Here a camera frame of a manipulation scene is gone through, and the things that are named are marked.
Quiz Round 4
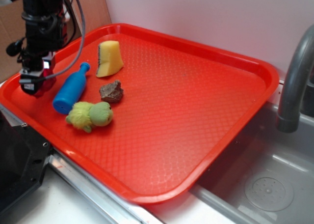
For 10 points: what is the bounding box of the grey faucet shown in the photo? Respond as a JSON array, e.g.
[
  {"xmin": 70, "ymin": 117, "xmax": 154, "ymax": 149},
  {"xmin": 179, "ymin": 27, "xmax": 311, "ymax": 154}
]
[{"xmin": 276, "ymin": 26, "xmax": 314, "ymax": 133}]

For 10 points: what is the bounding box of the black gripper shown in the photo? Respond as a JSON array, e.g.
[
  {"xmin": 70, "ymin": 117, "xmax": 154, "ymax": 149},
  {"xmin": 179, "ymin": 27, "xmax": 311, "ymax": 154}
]
[{"xmin": 19, "ymin": 12, "xmax": 67, "ymax": 96}]

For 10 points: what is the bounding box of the blue plastic bottle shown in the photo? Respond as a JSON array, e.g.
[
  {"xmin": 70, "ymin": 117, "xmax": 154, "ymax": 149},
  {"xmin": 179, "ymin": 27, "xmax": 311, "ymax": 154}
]
[{"xmin": 52, "ymin": 62, "xmax": 90, "ymax": 114}]

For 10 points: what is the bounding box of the round sink drain cover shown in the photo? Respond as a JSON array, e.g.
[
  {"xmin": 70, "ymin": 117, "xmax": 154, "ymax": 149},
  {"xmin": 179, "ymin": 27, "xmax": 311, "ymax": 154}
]
[{"xmin": 244, "ymin": 172, "xmax": 294, "ymax": 212}]

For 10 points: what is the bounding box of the green plush frog toy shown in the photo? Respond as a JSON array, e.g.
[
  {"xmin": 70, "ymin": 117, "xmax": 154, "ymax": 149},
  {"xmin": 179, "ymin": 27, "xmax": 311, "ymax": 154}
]
[{"xmin": 65, "ymin": 102, "xmax": 113, "ymax": 133}]

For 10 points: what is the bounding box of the red plastic tray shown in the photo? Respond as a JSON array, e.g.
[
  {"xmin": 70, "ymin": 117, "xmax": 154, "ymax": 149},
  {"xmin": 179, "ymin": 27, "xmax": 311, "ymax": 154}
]
[{"xmin": 0, "ymin": 24, "xmax": 279, "ymax": 204}]

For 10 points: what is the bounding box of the grey sink basin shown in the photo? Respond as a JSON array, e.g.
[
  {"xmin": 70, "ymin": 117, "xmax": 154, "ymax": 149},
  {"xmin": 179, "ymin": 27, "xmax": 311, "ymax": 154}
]
[{"xmin": 191, "ymin": 103, "xmax": 314, "ymax": 224}]

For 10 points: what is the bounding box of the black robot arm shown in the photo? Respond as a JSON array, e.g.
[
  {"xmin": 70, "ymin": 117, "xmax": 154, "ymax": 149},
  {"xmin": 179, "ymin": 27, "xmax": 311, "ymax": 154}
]
[{"xmin": 15, "ymin": 0, "xmax": 68, "ymax": 97}]

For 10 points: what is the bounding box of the grey braided cable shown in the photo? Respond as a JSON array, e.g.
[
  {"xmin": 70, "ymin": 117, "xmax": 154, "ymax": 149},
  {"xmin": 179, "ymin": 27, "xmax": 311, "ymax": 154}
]
[{"xmin": 19, "ymin": 0, "xmax": 86, "ymax": 84}]

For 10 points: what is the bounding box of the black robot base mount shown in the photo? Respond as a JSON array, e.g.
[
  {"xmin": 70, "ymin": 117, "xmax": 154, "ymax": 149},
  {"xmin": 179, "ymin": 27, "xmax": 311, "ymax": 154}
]
[{"xmin": 0, "ymin": 106, "xmax": 52, "ymax": 215}]

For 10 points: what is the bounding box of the yellow sponge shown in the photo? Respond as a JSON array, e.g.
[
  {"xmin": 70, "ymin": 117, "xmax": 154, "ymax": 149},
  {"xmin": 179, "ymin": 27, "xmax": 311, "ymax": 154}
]
[{"xmin": 96, "ymin": 40, "xmax": 124, "ymax": 78}]

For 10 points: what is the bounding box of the cardboard box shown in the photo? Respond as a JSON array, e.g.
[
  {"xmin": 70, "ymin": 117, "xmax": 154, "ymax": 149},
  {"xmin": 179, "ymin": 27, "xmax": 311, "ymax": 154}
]
[{"xmin": 0, "ymin": 0, "xmax": 111, "ymax": 82}]

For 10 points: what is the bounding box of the brown rock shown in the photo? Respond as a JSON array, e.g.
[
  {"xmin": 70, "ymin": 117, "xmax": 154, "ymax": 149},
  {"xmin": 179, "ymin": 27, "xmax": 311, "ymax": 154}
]
[{"xmin": 99, "ymin": 80, "xmax": 124, "ymax": 103}]

